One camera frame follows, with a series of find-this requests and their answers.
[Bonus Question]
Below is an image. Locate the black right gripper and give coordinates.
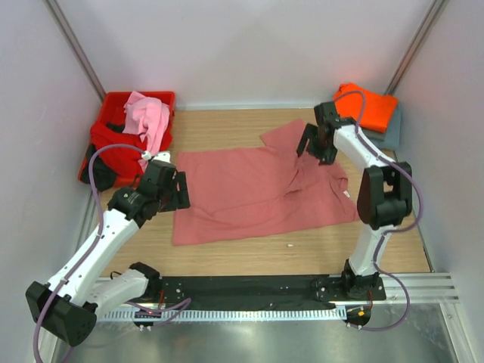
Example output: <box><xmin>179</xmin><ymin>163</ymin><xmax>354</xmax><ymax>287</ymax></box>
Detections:
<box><xmin>296</xmin><ymin>123</ymin><xmax>337</xmax><ymax>166</ymax></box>

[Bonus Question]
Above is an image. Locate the dusty rose t-shirt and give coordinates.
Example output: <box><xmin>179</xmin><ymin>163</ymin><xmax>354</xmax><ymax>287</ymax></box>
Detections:
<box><xmin>172</xmin><ymin>120</ymin><xmax>358</xmax><ymax>246</ymax></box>

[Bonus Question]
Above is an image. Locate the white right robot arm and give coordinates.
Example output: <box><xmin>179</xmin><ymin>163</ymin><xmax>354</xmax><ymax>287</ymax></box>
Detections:
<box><xmin>296</xmin><ymin>102</ymin><xmax>412</xmax><ymax>300</ymax></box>

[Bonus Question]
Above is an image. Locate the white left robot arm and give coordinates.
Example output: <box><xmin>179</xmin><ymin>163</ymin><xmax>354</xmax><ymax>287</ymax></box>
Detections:
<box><xmin>26</xmin><ymin>152</ymin><xmax>190</xmax><ymax>347</ymax></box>

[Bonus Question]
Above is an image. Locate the folded grey t-shirt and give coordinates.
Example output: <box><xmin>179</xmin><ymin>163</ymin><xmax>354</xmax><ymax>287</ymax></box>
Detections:
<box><xmin>362</xmin><ymin>129</ymin><xmax>386</xmax><ymax>141</ymax></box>

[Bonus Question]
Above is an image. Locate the folded orange t-shirt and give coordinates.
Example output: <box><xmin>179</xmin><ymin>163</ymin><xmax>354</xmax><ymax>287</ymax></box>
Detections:
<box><xmin>333</xmin><ymin>83</ymin><xmax>398</xmax><ymax>133</ymax></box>

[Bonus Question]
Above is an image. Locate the red t-shirt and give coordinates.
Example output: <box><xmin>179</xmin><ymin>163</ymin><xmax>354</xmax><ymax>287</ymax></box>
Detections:
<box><xmin>90</xmin><ymin>123</ymin><xmax>148</xmax><ymax>180</ymax></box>

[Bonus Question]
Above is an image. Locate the folded blue-grey t-shirt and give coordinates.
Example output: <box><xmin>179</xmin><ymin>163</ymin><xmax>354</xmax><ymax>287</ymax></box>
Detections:
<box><xmin>371</xmin><ymin>105</ymin><xmax>402</xmax><ymax>150</ymax></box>

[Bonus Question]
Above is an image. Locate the black t-shirt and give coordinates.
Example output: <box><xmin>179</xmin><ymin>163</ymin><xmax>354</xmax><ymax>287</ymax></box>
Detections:
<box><xmin>79</xmin><ymin>144</ymin><xmax>119</xmax><ymax>191</ymax></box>

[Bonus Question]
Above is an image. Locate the light pink t-shirt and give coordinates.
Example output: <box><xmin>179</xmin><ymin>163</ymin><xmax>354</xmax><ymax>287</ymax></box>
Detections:
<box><xmin>123</xmin><ymin>91</ymin><xmax>170</xmax><ymax>157</ymax></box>

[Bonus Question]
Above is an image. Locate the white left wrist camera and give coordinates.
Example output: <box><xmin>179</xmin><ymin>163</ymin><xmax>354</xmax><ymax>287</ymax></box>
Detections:
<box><xmin>141</xmin><ymin>150</ymin><xmax>171</xmax><ymax>163</ymax></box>

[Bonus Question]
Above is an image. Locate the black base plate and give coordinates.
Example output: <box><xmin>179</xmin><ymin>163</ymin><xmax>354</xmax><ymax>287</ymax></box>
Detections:
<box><xmin>135</xmin><ymin>275</ymin><xmax>386</xmax><ymax>312</ymax></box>

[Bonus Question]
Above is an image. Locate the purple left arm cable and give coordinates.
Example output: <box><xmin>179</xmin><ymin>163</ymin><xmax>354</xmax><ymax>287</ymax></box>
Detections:
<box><xmin>33</xmin><ymin>144</ymin><xmax>192</xmax><ymax>363</ymax></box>

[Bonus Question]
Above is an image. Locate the slotted white cable duct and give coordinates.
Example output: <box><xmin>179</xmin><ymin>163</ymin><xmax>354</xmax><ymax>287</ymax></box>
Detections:
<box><xmin>100</xmin><ymin>306</ymin><xmax>347</xmax><ymax>324</ymax></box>

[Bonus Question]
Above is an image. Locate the aluminium frame rail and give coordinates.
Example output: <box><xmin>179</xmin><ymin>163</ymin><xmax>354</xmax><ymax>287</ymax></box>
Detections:
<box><xmin>43</xmin><ymin>0</ymin><xmax>106</xmax><ymax>101</ymax></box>

